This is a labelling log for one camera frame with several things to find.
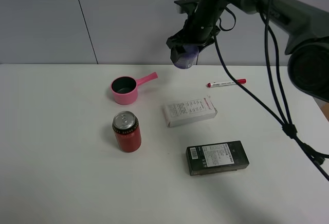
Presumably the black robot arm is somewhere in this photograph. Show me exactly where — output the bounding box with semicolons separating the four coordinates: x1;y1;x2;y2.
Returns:
166;0;328;101

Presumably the red soda can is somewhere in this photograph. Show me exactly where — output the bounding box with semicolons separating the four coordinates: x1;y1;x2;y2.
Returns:
112;111;141;153

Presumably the red whiteboard marker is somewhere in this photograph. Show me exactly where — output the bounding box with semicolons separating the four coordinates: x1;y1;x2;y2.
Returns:
206;79;247;88

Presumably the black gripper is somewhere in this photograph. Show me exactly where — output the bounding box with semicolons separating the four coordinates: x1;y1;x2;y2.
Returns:
166;0;241;64

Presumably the purple air freshener jar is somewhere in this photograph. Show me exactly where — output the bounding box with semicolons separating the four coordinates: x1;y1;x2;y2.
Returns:
173;45;199;69

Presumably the white cardboard box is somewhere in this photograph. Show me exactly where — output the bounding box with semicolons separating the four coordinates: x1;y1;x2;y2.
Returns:
162;96;217;127

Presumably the pink toy saucepan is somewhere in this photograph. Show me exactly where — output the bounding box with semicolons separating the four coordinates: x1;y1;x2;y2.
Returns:
111;72;158;105

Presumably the black cable bundle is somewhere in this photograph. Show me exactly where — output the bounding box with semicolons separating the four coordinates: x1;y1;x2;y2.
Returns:
213;0;329;181

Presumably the black battery pack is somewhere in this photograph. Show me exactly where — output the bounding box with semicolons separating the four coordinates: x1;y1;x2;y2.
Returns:
186;141;249;176

